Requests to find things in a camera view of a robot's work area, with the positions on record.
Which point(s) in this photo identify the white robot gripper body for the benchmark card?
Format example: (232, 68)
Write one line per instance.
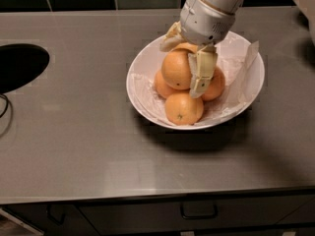
(203, 24)

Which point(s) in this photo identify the left hidden orange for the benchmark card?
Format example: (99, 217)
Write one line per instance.
(161, 87)

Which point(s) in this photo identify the dark drawer with handle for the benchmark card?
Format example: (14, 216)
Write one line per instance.
(189, 215)

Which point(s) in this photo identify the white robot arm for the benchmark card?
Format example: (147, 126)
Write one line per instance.
(307, 7)

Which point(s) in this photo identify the white crumpled paper liner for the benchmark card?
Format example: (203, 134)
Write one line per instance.
(236, 82)

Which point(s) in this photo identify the right orange with split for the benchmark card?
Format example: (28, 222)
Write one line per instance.
(216, 86)

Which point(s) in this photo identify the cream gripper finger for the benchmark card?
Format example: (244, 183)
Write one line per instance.
(172, 38)
(202, 66)

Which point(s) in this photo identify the dark left cabinet door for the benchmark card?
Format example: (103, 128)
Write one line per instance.
(53, 220)

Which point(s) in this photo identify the black round object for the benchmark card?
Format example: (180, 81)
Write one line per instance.
(20, 64)

